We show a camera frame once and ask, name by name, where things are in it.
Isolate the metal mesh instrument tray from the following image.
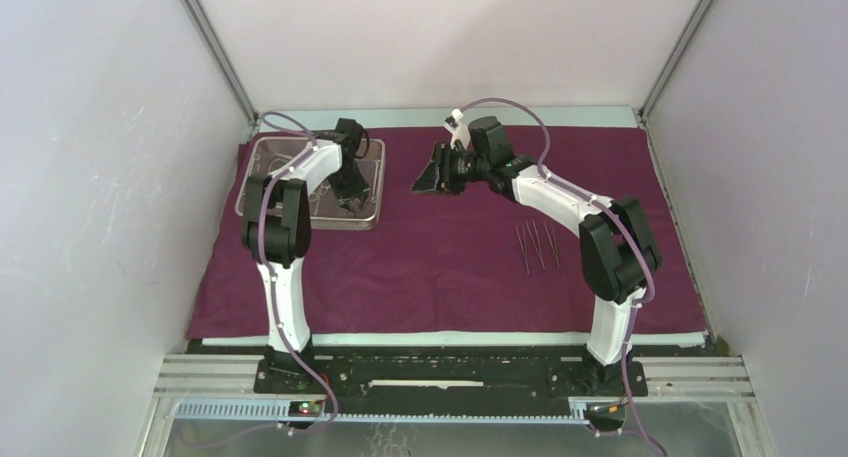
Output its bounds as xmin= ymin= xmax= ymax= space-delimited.
xmin=234 ymin=132 xmax=386 ymax=231

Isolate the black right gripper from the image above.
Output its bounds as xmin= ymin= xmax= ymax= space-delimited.
xmin=411 ymin=141 xmax=491 ymax=196

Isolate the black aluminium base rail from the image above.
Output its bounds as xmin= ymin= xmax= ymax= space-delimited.
xmin=139 ymin=350 xmax=770 ymax=436

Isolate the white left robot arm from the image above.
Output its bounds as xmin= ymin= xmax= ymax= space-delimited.
xmin=241 ymin=118 xmax=370 ymax=394

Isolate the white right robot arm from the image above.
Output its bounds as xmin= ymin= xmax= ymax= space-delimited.
xmin=411 ymin=110 xmax=661 ymax=395

